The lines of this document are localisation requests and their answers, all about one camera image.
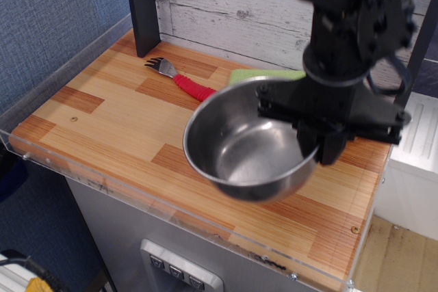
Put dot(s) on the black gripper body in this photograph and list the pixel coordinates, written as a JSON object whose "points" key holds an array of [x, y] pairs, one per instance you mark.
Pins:
{"points": [[353, 110]]}

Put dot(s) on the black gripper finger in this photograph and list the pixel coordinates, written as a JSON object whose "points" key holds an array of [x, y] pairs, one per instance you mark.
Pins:
{"points": [[307, 138], [332, 143]]}

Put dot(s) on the stainless steel pot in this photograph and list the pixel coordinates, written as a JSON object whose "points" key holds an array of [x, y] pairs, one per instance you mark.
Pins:
{"points": [[247, 156]]}

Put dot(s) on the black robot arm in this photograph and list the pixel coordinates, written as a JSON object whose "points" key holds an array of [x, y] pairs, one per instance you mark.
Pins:
{"points": [[351, 68]]}

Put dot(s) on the yellow object at corner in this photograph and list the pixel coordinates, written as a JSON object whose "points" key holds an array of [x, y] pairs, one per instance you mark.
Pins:
{"points": [[38, 285]]}

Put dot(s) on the white metal box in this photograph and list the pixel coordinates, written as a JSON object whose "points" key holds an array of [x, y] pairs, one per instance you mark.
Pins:
{"points": [[407, 196]]}

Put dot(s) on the green folded cloth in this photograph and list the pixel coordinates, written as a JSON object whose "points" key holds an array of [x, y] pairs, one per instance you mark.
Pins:
{"points": [[239, 75]]}

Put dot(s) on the clear acrylic table guard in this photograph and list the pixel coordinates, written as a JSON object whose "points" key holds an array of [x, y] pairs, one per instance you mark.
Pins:
{"points": [[314, 236]]}

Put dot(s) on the silver button control panel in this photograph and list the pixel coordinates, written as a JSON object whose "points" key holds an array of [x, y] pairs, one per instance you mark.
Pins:
{"points": [[160, 258]]}

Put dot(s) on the dark vertical post right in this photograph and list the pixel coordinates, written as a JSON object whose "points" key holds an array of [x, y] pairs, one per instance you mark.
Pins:
{"points": [[419, 50]]}

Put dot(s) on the dark vertical post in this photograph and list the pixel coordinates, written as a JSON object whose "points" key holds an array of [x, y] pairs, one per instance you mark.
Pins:
{"points": [[419, 50], [145, 25]]}

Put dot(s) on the red handled metal spork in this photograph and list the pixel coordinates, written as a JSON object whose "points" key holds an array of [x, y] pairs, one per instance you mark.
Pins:
{"points": [[166, 68]]}

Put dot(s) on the dark vertical post left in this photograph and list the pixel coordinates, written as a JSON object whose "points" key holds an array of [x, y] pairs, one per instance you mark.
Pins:
{"points": [[145, 25]]}

